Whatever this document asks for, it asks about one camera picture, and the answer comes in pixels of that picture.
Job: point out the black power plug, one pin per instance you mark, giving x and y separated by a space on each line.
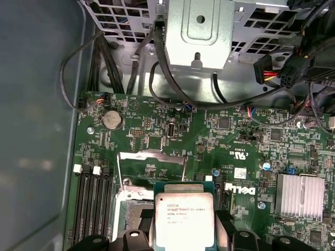
293 72

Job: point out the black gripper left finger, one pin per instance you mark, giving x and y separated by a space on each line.
146 235

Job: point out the black PC case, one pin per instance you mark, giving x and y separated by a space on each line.
31 130

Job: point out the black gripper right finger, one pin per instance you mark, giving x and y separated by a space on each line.
225 230

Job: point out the silver-topped CPU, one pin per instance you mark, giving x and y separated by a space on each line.
183 217

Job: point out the CPU socket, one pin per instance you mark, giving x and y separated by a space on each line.
133 211

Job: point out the RAM slot black clips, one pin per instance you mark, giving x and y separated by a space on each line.
87 204
218 196
107 204

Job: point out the perforated metal drive cage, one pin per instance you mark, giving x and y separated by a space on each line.
123 23

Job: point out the silver chipset heatsink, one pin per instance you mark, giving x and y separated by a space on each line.
301 196

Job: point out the internal USB port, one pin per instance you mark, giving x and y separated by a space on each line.
171 130

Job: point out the silver drive bracket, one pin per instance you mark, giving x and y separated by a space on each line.
199 39

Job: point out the silver coin battery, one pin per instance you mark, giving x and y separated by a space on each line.
112 119

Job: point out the metal socket cover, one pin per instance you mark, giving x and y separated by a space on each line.
151 157

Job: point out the green motherboard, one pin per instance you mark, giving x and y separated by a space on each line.
209 146

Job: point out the white motherboard sticker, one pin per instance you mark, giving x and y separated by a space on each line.
240 173

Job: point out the small blue-top capacitor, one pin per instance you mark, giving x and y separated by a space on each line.
266 166

